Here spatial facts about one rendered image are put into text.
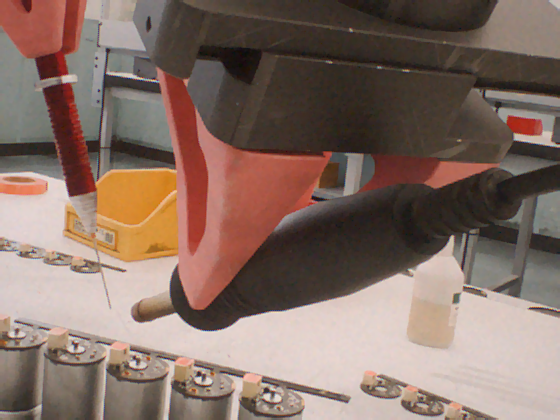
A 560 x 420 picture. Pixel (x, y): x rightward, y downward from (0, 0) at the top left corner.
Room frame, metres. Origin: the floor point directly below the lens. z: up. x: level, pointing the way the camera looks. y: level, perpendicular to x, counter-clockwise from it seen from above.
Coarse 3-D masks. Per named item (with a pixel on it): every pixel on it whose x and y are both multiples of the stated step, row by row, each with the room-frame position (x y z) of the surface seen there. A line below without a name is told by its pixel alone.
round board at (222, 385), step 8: (200, 376) 0.30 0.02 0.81; (208, 376) 0.30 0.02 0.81; (216, 376) 0.30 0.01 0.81; (224, 376) 0.30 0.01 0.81; (176, 384) 0.29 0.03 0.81; (184, 384) 0.29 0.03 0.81; (192, 384) 0.29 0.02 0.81; (216, 384) 0.29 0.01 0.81; (224, 384) 0.29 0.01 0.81; (232, 384) 0.29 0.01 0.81; (184, 392) 0.28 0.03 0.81; (192, 392) 0.28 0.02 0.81; (200, 392) 0.28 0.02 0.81; (208, 392) 0.28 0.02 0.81; (216, 392) 0.29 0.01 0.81; (224, 392) 0.29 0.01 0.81; (232, 392) 0.29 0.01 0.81
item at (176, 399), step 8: (200, 384) 0.29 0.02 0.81; (208, 384) 0.29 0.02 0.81; (176, 392) 0.29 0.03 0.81; (176, 400) 0.29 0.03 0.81; (184, 400) 0.28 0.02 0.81; (192, 400) 0.28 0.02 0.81; (200, 400) 0.28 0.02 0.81; (208, 400) 0.28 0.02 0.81; (216, 400) 0.28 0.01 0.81; (224, 400) 0.29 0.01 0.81; (232, 400) 0.29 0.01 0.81; (176, 408) 0.28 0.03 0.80; (184, 408) 0.28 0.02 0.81; (192, 408) 0.28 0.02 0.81; (200, 408) 0.28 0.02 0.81; (208, 408) 0.28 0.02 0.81; (216, 408) 0.28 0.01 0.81; (224, 408) 0.29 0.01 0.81; (168, 416) 0.29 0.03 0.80; (176, 416) 0.28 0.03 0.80; (184, 416) 0.28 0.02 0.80; (192, 416) 0.28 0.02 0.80; (200, 416) 0.28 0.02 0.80; (208, 416) 0.28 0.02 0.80; (216, 416) 0.28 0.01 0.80; (224, 416) 0.29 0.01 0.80
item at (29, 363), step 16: (16, 336) 0.32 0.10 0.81; (0, 352) 0.31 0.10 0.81; (16, 352) 0.31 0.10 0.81; (32, 352) 0.31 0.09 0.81; (0, 368) 0.31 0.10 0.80; (16, 368) 0.31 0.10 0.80; (32, 368) 0.31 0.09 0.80; (0, 384) 0.31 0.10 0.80; (16, 384) 0.31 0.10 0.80; (32, 384) 0.31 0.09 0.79; (0, 400) 0.31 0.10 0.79; (16, 400) 0.31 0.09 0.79; (32, 400) 0.31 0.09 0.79; (0, 416) 0.31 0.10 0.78; (16, 416) 0.31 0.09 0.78; (32, 416) 0.31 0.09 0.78
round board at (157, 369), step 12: (108, 360) 0.30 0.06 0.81; (132, 360) 0.31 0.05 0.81; (144, 360) 0.31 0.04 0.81; (156, 360) 0.31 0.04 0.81; (108, 372) 0.29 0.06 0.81; (120, 372) 0.29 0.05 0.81; (132, 372) 0.30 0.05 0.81; (144, 372) 0.29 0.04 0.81; (156, 372) 0.30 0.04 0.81; (168, 372) 0.30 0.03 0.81
